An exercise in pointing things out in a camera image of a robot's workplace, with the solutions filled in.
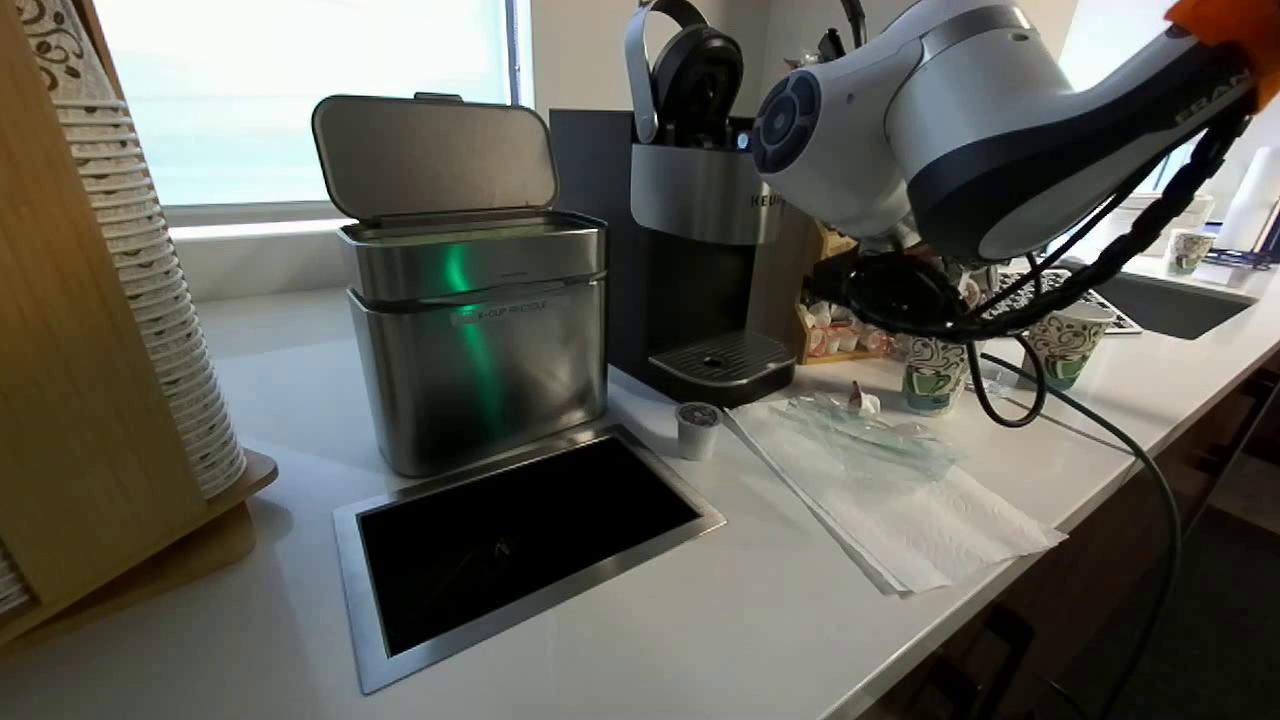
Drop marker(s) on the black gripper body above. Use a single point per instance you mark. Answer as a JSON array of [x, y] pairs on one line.
[[885, 284]]

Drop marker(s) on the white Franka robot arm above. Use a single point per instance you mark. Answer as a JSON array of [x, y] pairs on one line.
[[985, 120]]

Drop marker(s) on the patterned paper cup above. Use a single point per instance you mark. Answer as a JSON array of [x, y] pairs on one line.
[[1061, 354], [931, 374]]

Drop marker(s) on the small background paper cup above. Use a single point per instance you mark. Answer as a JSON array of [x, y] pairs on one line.
[[1184, 248]]

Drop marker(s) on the wooden cup dispenser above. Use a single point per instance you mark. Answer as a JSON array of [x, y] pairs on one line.
[[65, 440]]

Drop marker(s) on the black silver pod coffee machine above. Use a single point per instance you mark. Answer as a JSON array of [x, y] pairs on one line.
[[694, 252]]

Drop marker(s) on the clear plastic zip bag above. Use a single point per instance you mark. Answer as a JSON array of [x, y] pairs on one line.
[[923, 495]]

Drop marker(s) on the grey coffee pod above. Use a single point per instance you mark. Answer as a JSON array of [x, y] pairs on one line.
[[699, 431]]

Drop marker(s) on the dark counter sink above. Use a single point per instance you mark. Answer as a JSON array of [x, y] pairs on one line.
[[1174, 307]]

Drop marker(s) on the stainless steel lidded bin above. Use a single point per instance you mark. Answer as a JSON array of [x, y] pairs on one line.
[[464, 334]]

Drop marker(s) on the steel framed counter chute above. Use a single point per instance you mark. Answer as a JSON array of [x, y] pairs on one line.
[[522, 545]]

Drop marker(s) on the stack of paper cups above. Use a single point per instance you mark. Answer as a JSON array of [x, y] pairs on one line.
[[145, 266]]

